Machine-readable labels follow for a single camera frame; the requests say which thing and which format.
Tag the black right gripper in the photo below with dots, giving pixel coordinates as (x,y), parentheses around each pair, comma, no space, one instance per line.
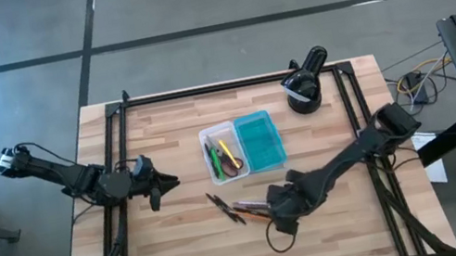
(288,204)

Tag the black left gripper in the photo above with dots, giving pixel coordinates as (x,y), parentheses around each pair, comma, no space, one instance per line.
(144,187)

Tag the green pen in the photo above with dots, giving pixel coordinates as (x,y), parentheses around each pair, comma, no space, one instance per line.
(217,165)

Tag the blue plastic box lid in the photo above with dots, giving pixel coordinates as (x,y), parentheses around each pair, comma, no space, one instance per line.
(261,141)

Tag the yellow marker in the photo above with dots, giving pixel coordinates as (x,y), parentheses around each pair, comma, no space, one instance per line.
(228,152)

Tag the clear plastic supply box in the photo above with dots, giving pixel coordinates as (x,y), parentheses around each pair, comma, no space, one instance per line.
(231,133)

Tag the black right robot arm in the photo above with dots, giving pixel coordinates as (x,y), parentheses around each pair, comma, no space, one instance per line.
(346,156)

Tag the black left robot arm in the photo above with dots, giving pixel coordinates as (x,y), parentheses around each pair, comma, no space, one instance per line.
(71,174)

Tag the pink pen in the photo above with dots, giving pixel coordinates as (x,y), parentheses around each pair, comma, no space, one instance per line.
(248,204)

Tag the dark brown pen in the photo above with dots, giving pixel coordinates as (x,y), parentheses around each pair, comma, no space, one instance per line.
(247,211)

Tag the black desk lamp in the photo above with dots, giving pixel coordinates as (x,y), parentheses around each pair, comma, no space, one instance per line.
(304,95)

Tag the white paper sheet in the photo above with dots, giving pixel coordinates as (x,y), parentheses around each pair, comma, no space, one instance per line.
(437,171)

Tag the black power adapter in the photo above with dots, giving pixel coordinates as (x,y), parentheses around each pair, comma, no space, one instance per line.
(415,88)

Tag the black metal table frame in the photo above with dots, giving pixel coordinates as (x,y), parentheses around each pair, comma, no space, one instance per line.
(225,86)

